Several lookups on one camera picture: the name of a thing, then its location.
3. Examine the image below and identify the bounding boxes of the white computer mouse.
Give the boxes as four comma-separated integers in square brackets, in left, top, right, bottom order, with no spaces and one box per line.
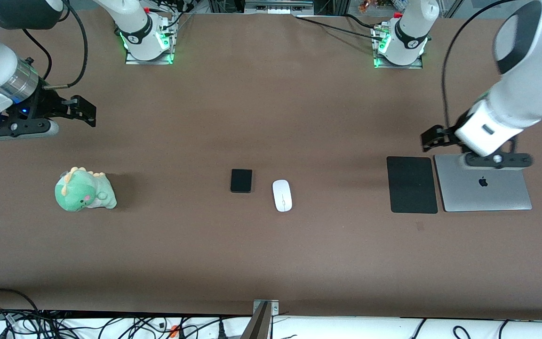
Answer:
[272,179,293,212]

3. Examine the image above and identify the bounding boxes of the small black square box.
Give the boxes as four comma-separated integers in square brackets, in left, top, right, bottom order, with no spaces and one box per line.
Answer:
[231,169,253,194]

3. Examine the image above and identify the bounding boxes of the black mouse pad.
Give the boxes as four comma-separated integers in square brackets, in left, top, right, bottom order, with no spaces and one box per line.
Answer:
[387,156,438,214]

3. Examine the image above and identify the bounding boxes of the silver closed laptop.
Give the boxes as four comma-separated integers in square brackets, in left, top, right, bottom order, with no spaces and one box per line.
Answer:
[434,153,533,213]

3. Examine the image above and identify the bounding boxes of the green dinosaur plush toy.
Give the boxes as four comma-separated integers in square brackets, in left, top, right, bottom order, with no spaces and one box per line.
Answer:
[55,167,117,212]

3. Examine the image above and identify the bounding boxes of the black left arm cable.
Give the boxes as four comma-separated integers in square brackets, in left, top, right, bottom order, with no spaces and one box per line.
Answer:
[440,0,535,130]

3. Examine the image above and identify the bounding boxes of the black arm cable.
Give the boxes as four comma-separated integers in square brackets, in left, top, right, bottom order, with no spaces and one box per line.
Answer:
[22,0,89,91]
[440,0,535,130]

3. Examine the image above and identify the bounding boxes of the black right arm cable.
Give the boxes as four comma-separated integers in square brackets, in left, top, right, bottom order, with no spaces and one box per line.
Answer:
[22,0,89,91]

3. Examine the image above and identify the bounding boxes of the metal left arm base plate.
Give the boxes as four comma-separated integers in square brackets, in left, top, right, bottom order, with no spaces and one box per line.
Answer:
[374,56,423,70]

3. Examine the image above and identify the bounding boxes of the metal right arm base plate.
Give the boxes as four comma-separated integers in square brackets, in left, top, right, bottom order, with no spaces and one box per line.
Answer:
[125,51,174,65]

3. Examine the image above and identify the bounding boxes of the short black table cable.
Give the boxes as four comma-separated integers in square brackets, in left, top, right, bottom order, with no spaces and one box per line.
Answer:
[344,13,381,31]

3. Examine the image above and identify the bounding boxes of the long black table cable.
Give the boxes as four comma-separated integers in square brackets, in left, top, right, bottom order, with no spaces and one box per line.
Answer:
[294,16,381,41]

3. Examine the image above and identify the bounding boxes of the silver aluminium frame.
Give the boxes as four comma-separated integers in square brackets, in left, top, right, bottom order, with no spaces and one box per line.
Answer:
[244,0,315,15]

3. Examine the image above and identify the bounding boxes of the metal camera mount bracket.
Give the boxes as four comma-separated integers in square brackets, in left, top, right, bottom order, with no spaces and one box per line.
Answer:
[253,299,279,317]

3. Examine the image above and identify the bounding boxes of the dark camera mount pole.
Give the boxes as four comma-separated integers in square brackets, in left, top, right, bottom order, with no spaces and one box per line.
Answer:
[240,302,272,339]

